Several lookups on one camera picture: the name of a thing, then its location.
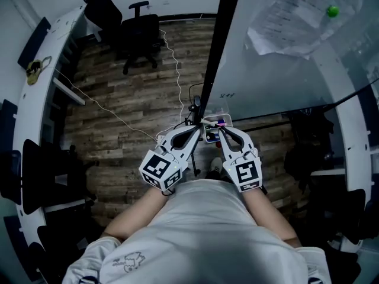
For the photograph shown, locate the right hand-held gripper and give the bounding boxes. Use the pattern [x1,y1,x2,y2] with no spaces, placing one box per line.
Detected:
[217,125,264,193]

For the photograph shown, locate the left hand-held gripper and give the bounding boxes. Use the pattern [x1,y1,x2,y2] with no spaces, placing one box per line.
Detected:
[138,124,204,192]

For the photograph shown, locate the markers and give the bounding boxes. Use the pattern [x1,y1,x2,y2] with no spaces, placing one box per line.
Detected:
[207,118,229,141]

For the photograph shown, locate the white tray of markers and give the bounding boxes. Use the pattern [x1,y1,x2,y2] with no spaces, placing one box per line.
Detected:
[204,113,233,143]

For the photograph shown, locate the person's left forearm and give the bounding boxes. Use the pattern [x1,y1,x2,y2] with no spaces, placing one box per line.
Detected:
[100,185,169,239]

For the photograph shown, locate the person's right forearm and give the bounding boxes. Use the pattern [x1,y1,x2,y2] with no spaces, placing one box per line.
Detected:
[242,188,303,247]

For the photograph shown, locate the person's white shoe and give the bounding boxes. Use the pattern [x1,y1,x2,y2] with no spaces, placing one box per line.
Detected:
[210,157,223,174]

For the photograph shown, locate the person's dark trousers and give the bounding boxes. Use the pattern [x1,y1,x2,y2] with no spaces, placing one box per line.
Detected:
[205,170,237,186]

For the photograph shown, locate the black chair with dark clothes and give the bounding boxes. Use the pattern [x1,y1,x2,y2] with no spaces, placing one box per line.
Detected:
[284,108,335,189]

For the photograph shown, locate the person in white coat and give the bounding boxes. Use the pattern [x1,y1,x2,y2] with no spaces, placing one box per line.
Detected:
[62,179,332,284]

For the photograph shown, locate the white curved desk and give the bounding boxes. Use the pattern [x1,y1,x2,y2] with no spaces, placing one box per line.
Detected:
[313,49,372,192]
[13,6,88,277]

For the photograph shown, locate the crumpled printed paper sheet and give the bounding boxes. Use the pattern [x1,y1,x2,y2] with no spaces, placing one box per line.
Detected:
[247,0,367,59]

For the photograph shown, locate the yellow cloth bag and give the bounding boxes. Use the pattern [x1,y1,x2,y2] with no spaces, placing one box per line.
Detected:
[25,56,53,86]

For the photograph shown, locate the dark blue desk partition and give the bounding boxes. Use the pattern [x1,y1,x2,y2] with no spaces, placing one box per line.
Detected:
[17,17,52,70]
[3,215,48,282]
[0,98,19,152]

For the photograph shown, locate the wavy white cable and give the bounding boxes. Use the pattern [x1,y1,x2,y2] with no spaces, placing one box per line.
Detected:
[159,28,185,135]

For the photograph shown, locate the thin white cable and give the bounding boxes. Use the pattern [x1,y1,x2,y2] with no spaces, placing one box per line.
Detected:
[52,69,161,136]

